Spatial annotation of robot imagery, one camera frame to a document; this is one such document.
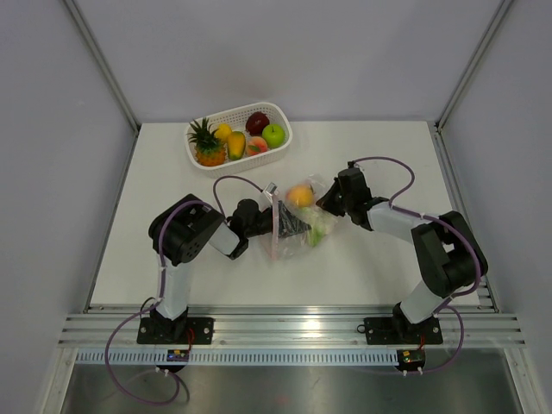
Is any white slotted cable duct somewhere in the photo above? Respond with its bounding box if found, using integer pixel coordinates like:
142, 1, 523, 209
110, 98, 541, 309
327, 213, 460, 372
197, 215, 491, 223
76, 348, 398, 367

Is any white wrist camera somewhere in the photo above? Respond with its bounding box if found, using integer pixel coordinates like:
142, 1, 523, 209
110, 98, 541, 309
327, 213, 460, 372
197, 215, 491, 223
348, 161, 363, 171
261, 182, 278, 204

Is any left aluminium frame post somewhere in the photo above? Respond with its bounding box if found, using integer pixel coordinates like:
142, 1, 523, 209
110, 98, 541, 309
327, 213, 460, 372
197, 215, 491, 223
60, 0, 140, 135

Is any fake yellow mango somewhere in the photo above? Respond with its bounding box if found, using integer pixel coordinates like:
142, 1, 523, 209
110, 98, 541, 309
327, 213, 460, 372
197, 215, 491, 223
227, 131, 247, 161

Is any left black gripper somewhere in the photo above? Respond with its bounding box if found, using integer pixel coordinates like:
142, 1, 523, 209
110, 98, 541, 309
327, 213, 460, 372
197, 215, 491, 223
245, 201, 310, 239

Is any fake orange pineapple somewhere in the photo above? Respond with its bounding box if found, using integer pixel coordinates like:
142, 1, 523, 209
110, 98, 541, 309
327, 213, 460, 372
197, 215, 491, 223
187, 117, 226, 167

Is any right aluminium frame post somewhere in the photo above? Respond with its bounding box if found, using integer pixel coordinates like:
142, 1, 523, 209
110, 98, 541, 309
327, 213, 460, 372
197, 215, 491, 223
434, 0, 518, 135

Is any fake round orange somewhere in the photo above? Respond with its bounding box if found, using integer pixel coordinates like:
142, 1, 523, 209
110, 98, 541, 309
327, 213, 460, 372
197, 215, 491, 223
285, 184, 315, 208

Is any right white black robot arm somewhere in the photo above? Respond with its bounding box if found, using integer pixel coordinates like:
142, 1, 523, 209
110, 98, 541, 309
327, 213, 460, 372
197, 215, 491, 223
317, 166, 488, 345

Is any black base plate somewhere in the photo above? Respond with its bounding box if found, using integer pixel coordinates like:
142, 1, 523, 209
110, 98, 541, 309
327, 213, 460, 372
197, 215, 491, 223
136, 317, 215, 345
361, 317, 443, 346

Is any fake yellow lemon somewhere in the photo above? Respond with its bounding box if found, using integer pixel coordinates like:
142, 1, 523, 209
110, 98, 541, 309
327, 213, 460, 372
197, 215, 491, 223
215, 123, 233, 143

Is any fake pink peach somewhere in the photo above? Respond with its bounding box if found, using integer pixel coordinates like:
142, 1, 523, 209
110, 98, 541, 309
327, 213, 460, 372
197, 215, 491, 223
245, 136, 269, 157

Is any fake green apple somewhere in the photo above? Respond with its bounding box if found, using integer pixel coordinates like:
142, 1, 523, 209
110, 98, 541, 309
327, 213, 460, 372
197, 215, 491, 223
261, 123, 285, 149

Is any white perforated plastic basket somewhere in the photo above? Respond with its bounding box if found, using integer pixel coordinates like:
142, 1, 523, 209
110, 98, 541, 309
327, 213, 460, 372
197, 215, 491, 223
185, 102, 292, 179

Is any aluminium mounting rail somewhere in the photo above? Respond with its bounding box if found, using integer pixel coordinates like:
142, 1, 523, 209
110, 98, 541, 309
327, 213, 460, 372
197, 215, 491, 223
58, 306, 526, 348

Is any clear zip top bag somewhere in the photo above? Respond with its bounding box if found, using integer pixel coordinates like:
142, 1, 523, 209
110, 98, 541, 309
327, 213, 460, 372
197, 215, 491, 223
259, 174, 338, 260

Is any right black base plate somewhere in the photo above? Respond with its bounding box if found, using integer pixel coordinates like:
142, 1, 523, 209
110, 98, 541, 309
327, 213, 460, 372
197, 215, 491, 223
361, 317, 443, 346

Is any fake purple fruit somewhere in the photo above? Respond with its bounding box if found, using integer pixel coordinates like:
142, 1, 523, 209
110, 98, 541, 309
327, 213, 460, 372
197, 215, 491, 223
245, 111, 270, 135

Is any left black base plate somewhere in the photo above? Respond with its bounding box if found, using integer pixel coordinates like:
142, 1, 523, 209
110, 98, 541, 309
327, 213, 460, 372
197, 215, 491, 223
136, 317, 215, 345

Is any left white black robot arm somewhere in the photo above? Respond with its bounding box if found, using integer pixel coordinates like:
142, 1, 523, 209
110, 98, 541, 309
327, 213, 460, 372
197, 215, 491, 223
137, 194, 312, 345

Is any aluminium frame post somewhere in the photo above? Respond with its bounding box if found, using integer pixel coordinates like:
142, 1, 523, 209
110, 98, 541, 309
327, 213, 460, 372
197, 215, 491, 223
434, 0, 518, 135
60, 0, 140, 135

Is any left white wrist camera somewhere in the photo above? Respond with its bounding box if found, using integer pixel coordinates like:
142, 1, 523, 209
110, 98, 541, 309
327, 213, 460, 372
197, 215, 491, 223
261, 182, 278, 204

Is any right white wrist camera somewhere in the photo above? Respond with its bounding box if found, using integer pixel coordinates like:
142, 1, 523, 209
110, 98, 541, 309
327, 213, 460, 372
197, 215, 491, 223
348, 161, 363, 171

